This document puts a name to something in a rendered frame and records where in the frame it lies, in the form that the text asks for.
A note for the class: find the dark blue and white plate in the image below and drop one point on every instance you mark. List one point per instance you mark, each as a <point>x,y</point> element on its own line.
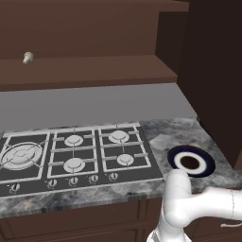
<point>173,157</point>

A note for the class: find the brown base cabinet door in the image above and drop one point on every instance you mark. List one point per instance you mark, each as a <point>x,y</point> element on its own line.
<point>211,233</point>

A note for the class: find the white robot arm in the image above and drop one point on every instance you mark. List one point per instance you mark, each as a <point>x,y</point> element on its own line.
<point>179,208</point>

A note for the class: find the tall dark brown cabinet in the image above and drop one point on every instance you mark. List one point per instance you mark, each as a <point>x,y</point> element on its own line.
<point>214,63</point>

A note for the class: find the white cabinet knob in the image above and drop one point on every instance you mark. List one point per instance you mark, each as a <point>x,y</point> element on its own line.
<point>27,57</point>

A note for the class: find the silver hob knob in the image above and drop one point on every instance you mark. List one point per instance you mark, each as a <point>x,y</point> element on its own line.
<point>73,181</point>
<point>52,183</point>
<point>14,188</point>
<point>113,176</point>
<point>93,179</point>

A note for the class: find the brown drawer front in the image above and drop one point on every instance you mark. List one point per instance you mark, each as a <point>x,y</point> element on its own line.
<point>72,217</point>

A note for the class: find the black gas hob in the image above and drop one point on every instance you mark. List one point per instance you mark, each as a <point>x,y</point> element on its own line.
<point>104,151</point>

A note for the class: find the brown wall cabinet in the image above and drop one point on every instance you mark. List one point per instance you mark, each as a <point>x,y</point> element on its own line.
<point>88,69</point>

